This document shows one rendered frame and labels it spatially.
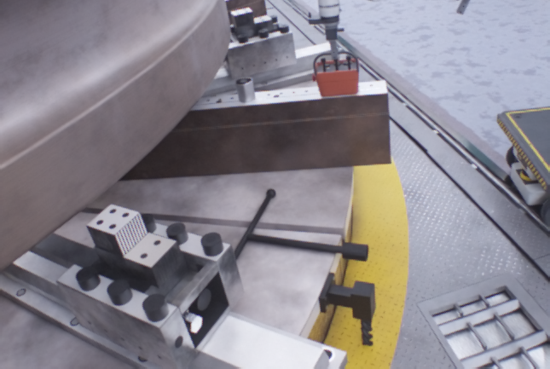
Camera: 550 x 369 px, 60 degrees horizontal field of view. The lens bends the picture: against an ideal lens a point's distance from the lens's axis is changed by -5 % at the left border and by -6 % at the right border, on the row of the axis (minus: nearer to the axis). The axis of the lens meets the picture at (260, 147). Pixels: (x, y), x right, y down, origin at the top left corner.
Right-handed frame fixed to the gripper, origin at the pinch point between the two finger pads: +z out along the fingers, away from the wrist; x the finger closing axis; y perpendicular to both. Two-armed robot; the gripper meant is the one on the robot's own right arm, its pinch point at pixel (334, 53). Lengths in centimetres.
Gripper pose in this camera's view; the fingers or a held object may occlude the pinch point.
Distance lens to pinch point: 218.2
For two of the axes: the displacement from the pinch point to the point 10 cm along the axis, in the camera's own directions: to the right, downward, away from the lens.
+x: 1.6, -5.2, 8.4
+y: 9.7, -0.6, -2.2
